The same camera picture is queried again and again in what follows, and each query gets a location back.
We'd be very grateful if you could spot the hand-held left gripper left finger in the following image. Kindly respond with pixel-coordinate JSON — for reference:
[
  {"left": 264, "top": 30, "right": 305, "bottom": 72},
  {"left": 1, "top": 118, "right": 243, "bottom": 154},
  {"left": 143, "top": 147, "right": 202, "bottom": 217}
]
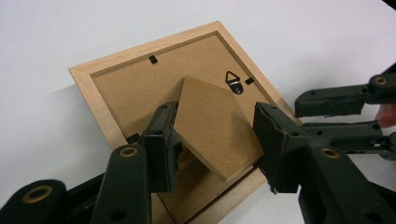
[{"left": 90, "top": 101, "right": 184, "bottom": 224}]

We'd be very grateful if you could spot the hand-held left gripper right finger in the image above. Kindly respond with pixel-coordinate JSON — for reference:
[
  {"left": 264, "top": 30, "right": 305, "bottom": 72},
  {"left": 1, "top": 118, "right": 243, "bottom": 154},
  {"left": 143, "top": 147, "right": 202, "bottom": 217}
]
[{"left": 252, "top": 102, "right": 396, "bottom": 224}]

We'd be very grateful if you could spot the wooden picture frame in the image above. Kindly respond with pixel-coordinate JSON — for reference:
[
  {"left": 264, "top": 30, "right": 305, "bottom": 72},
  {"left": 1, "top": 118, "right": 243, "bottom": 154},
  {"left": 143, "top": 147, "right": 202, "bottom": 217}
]
[{"left": 68, "top": 20, "right": 303, "bottom": 224}]

